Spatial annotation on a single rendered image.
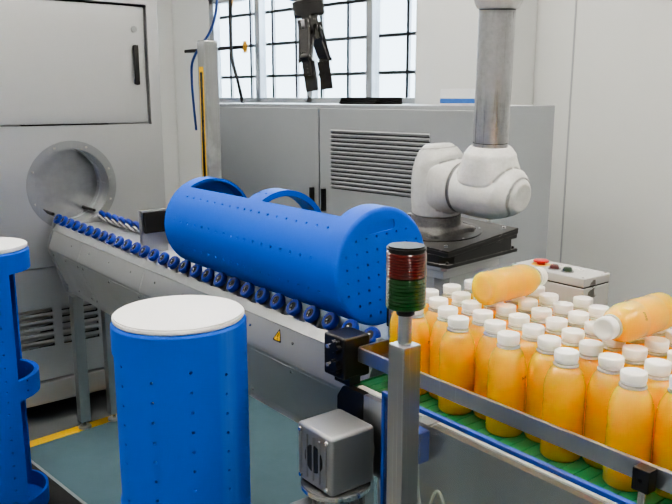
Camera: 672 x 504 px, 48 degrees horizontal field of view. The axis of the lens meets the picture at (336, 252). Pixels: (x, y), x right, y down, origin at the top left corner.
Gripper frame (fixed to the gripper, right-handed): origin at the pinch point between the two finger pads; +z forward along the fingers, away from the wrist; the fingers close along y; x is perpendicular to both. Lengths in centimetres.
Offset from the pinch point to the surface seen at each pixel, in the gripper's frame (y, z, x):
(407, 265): -74, 29, -30
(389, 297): -73, 34, -27
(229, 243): 2.3, 37.9, 32.1
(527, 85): 281, 14, -46
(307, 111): 208, 10, 67
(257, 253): -6.3, 39.5, 21.0
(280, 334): -10, 60, 17
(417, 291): -73, 34, -31
